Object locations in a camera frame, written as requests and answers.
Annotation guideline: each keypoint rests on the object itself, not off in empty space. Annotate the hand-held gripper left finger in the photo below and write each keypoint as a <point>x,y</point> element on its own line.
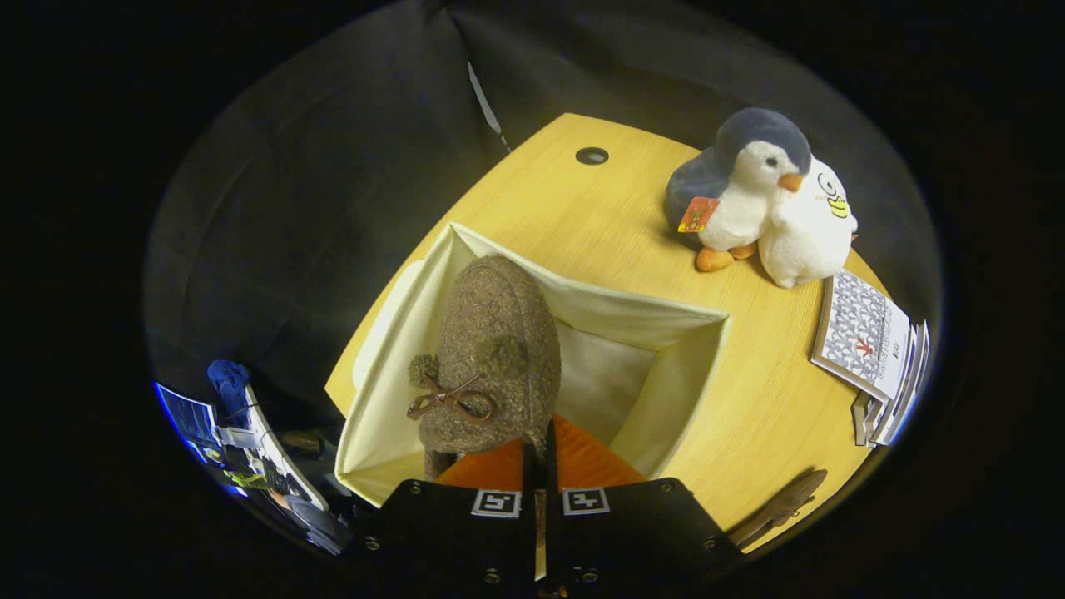
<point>529,541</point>

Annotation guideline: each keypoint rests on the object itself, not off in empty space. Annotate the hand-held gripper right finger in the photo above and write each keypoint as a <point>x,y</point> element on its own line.
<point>553,541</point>

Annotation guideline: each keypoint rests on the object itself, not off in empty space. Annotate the cream fabric storage box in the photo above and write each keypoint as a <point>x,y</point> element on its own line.
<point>599,383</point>

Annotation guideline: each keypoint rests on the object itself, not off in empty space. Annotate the brown fuzzy shoe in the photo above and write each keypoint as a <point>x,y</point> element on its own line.
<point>499,333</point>
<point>782,499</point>

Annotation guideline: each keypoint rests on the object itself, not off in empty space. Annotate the grey object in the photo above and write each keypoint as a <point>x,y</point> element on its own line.
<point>320,524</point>

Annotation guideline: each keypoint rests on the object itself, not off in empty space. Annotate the dark cover book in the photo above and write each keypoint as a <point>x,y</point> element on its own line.
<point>859,416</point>

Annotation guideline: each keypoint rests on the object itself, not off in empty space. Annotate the blue cloth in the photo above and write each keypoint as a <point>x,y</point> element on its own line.
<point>229,383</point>

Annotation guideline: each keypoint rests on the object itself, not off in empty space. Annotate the white black lettered book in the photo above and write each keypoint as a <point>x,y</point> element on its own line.
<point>875,420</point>

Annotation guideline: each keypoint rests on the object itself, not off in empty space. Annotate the blue glowing screen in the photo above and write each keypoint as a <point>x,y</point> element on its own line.
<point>187,420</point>

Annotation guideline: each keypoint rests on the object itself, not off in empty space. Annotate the white patterned cover book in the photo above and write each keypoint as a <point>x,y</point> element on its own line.
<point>861,333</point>

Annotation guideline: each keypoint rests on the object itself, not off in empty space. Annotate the plain white cover book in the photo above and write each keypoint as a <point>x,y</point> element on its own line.
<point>907,391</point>

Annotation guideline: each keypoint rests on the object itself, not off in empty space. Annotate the white plush toy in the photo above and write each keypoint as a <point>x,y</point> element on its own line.
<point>803,241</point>

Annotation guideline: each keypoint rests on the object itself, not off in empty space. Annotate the grey white penguin plush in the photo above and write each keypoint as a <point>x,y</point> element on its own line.
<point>765,137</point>

